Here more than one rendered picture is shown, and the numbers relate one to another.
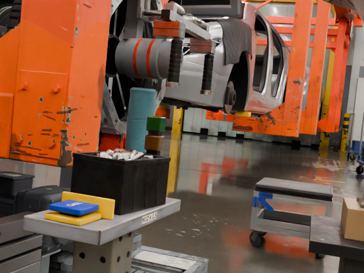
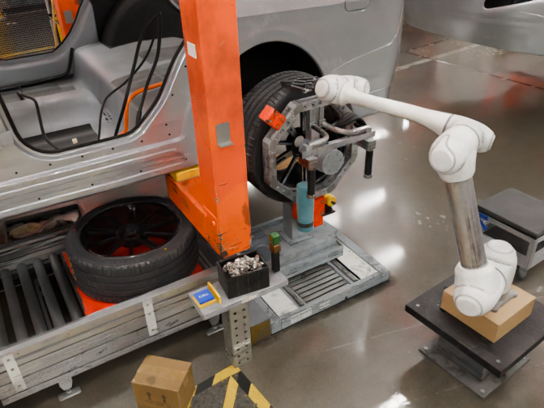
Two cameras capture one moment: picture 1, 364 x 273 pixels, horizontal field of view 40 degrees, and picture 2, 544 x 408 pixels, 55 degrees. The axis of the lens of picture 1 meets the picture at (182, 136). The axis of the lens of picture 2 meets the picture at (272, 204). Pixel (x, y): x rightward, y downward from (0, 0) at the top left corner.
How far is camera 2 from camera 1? 1.75 m
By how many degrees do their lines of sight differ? 47
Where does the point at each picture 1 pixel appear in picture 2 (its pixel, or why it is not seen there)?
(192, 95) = (522, 47)
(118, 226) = (218, 310)
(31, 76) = (206, 211)
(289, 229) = not seen: hidden behind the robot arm
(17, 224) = (208, 276)
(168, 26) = (303, 161)
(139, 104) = (299, 197)
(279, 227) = not seen: hidden behind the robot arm
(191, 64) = (524, 14)
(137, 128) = (299, 210)
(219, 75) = not seen: outside the picture
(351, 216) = (445, 296)
